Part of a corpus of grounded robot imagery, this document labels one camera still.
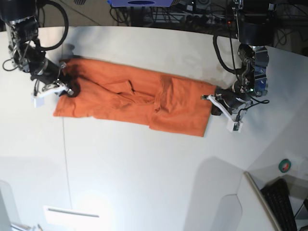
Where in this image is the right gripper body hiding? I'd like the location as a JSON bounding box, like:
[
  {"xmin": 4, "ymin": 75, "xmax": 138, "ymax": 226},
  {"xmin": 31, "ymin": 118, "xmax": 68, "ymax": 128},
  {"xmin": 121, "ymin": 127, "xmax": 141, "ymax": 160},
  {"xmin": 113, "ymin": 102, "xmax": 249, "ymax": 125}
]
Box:
[{"xmin": 30, "ymin": 59, "xmax": 66, "ymax": 85}]

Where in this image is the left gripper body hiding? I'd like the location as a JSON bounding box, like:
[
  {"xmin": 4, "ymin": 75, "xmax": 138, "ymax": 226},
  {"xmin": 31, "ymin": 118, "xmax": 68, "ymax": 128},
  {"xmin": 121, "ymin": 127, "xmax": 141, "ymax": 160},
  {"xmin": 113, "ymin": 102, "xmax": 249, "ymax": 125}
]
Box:
[{"xmin": 215, "ymin": 89, "xmax": 251, "ymax": 115}]

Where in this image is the orange t-shirt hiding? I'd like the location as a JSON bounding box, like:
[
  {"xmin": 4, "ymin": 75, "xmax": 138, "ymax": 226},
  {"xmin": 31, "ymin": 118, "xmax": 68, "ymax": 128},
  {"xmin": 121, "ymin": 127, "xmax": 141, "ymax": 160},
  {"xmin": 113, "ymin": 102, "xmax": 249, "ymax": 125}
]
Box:
[{"xmin": 53, "ymin": 58, "xmax": 216, "ymax": 137}]

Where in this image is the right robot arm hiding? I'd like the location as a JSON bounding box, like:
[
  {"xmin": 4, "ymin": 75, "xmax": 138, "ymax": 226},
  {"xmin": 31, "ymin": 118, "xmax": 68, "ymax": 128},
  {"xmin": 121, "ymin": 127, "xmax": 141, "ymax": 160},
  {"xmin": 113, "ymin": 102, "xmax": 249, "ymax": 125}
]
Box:
[{"xmin": 0, "ymin": 0, "xmax": 80, "ymax": 99}]

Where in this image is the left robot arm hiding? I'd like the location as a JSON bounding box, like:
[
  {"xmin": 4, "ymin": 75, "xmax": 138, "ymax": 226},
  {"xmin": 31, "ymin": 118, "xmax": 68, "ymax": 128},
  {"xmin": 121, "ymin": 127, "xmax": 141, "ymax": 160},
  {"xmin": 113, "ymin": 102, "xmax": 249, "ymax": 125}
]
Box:
[{"xmin": 212, "ymin": 0, "xmax": 277, "ymax": 119}]

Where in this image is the power strip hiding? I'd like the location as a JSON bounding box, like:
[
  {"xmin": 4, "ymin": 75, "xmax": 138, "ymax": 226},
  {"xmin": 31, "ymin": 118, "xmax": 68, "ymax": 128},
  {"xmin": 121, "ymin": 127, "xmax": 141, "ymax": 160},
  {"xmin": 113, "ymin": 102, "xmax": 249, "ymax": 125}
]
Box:
[{"xmin": 185, "ymin": 14, "xmax": 227, "ymax": 24}]

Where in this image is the green tape roll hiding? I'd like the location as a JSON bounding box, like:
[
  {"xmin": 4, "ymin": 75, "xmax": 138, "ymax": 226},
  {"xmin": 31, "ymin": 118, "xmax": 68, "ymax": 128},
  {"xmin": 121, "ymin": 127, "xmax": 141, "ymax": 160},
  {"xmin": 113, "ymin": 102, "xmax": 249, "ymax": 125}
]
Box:
[{"xmin": 278, "ymin": 159, "xmax": 292, "ymax": 173}]

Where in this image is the blue box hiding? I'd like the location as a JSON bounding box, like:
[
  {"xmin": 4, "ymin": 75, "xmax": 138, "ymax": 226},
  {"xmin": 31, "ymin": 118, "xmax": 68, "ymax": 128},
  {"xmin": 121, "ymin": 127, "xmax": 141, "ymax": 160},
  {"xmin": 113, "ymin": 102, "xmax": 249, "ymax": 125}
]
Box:
[{"xmin": 107, "ymin": 0, "xmax": 179, "ymax": 7}]

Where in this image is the black keyboard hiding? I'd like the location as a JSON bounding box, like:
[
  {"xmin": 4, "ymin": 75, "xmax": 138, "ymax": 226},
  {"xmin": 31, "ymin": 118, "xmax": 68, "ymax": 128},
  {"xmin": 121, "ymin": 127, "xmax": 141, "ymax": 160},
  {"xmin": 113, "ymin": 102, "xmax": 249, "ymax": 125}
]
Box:
[{"xmin": 261, "ymin": 178, "xmax": 297, "ymax": 231}]

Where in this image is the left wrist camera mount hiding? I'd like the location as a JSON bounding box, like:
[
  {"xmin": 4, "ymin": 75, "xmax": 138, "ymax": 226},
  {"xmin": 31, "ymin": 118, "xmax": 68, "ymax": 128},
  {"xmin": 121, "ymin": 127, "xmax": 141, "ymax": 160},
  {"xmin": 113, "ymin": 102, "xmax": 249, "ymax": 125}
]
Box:
[{"xmin": 201, "ymin": 94, "xmax": 253, "ymax": 132}]

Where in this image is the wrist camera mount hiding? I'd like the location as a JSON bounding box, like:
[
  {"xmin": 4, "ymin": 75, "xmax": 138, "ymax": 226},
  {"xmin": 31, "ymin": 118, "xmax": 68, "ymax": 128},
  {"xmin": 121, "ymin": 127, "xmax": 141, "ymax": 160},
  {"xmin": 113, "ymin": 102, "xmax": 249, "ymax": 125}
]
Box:
[
  {"xmin": 30, "ymin": 62, "xmax": 74, "ymax": 108},
  {"xmin": 201, "ymin": 94, "xmax": 253, "ymax": 132}
]

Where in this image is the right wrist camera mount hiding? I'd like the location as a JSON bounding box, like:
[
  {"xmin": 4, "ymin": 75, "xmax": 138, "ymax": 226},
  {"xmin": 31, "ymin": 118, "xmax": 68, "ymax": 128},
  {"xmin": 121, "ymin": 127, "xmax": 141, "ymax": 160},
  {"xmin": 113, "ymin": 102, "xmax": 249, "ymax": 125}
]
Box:
[{"xmin": 30, "ymin": 62, "xmax": 74, "ymax": 108}]

